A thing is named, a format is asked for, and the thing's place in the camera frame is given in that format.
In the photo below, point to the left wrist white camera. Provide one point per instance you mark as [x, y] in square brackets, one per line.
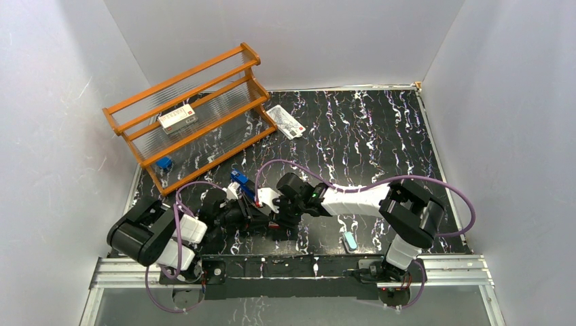
[232, 191]

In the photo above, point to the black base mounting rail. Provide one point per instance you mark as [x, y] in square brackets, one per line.
[392, 292]

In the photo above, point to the wrist white camera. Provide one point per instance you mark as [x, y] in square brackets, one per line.
[232, 191]
[265, 197]

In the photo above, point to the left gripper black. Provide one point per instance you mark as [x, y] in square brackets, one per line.
[242, 214]

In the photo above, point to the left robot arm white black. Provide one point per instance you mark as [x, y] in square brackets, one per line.
[147, 232]

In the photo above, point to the aluminium frame rail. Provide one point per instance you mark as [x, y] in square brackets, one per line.
[441, 270]

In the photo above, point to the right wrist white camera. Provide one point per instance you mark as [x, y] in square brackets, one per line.
[265, 197]

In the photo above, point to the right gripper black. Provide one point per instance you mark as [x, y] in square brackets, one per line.
[280, 219]

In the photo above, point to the white printed paper packet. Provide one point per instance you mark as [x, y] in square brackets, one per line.
[285, 122]

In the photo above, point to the teal eraser-like small object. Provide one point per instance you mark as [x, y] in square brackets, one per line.
[350, 244]

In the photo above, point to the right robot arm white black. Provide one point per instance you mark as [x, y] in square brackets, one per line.
[412, 212]

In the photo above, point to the orange wooden shelf rack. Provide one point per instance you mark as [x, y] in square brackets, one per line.
[228, 101]

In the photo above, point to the white box on shelf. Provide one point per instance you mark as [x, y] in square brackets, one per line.
[177, 119]

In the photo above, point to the small blue object under shelf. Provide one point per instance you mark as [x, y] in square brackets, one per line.
[164, 164]

